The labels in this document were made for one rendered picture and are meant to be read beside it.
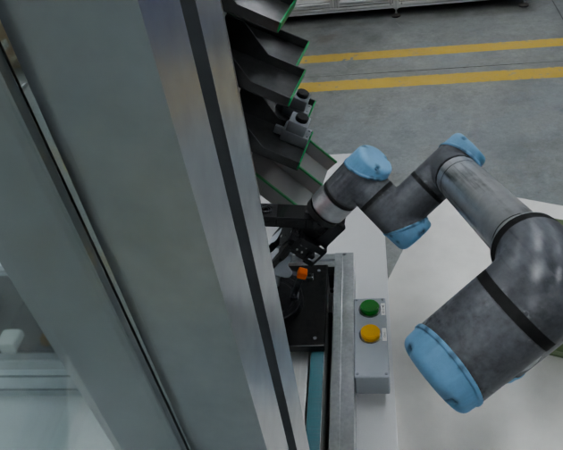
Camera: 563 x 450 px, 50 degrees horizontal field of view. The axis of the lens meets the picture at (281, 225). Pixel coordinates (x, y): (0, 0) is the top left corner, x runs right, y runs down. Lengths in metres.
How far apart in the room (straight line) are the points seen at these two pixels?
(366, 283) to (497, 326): 0.83
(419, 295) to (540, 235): 0.77
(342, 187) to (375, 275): 0.50
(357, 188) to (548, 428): 0.60
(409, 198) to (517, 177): 2.31
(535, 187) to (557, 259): 2.55
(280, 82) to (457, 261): 0.64
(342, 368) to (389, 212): 0.35
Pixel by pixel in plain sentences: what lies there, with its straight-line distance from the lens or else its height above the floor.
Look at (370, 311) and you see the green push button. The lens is 1.31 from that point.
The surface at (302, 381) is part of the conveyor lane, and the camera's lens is 1.28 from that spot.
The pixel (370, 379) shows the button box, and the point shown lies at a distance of 1.23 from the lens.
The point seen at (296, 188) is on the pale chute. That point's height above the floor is 1.06.
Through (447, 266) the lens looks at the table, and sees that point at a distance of 1.57.
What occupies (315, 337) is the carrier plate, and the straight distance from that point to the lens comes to 1.27.
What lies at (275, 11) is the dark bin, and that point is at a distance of 1.27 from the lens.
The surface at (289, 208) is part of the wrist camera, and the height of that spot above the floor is 1.23.
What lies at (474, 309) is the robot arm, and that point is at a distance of 0.73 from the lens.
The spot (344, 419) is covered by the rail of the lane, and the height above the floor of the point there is 0.96.
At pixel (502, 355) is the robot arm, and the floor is 1.38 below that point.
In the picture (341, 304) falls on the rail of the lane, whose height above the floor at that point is 0.95.
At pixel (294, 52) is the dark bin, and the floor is 1.36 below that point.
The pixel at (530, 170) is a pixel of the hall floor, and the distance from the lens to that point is 3.41.
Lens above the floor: 1.96
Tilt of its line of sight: 40 degrees down
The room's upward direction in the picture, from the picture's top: 10 degrees counter-clockwise
